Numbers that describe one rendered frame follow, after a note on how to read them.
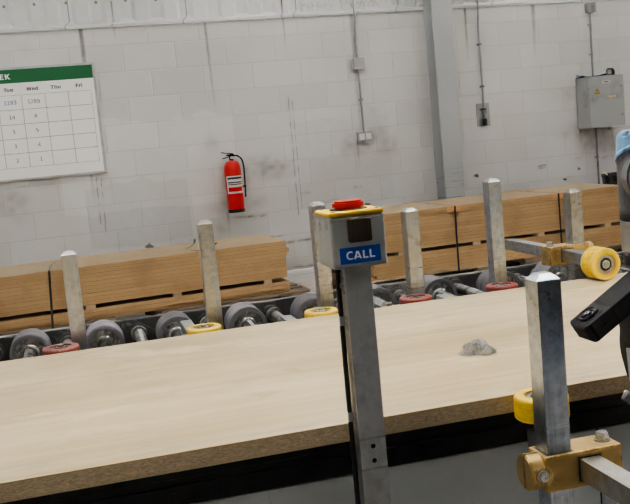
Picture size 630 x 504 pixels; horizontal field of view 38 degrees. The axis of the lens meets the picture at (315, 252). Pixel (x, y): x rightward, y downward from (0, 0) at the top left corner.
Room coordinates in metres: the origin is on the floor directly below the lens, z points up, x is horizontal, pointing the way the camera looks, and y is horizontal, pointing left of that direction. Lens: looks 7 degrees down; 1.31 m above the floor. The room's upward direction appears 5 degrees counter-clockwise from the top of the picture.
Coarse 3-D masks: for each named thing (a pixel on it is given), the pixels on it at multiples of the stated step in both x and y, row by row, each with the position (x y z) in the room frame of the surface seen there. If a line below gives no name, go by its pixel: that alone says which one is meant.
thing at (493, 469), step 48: (432, 432) 1.38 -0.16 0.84; (480, 432) 1.40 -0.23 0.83; (576, 432) 1.44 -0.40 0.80; (624, 432) 1.46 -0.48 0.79; (144, 480) 1.27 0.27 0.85; (192, 480) 1.30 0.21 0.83; (240, 480) 1.31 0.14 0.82; (288, 480) 1.33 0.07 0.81; (336, 480) 1.34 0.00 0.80; (432, 480) 1.38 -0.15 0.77; (480, 480) 1.40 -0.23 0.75
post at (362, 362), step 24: (336, 288) 1.14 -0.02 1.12; (360, 288) 1.13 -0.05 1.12; (360, 312) 1.13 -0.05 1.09; (360, 336) 1.13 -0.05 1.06; (360, 360) 1.13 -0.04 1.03; (360, 384) 1.13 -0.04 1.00; (360, 408) 1.13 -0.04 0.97; (360, 432) 1.13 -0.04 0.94; (384, 432) 1.14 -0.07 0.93; (360, 456) 1.13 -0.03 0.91; (384, 456) 1.13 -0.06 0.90; (360, 480) 1.14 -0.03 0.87; (384, 480) 1.13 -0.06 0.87
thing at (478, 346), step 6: (474, 342) 1.67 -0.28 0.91; (480, 342) 1.64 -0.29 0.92; (486, 342) 1.66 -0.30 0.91; (468, 348) 1.62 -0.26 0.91; (474, 348) 1.62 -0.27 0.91; (480, 348) 1.63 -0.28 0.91; (486, 348) 1.61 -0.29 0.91; (492, 348) 1.61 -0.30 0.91; (462, 354) 1.62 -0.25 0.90; (468, 354) 1.61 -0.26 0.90; (474, 354) 1.61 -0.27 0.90; (486, 354) 1.60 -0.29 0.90
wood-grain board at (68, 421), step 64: (320, 320) 2.06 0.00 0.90; (384, 320) 1.99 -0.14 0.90; (448, 320) 1.93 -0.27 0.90; (512, 320) 1.87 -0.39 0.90; (0, 384) 1.73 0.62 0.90; (64, 384) 1.68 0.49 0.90; (128, 384) 1.64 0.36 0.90; (192, 384) 1.59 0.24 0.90; (256, 384) 1.55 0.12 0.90; (320, 384) 1.51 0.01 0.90; (384, 384) 1.48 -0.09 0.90; (448, 384) 1.44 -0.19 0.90; (512, 384) 1.41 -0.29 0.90; (576, 384) 1.38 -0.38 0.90; (0, 448) 1.32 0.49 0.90; (64, 448) 1.30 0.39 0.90; (128, 448) 1.27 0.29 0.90; (192, 448) 1.24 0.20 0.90; (256, 448) 1.26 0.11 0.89
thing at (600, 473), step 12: (528, 432) 1.33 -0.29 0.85; (528, 444) 1.33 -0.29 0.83; (600, 456) 1.19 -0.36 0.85; (588, 468) 1.17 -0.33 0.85; (600, 468) 1.15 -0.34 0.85; (612, 468) 1.15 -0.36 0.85; (588, 480) 1.17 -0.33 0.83; (600, 480) 1.15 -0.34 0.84; (612, 480) 1.12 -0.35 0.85; (624, 480) 1.11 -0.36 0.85; (612, 492) 1.12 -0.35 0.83; (624, 492) 1.09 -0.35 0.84
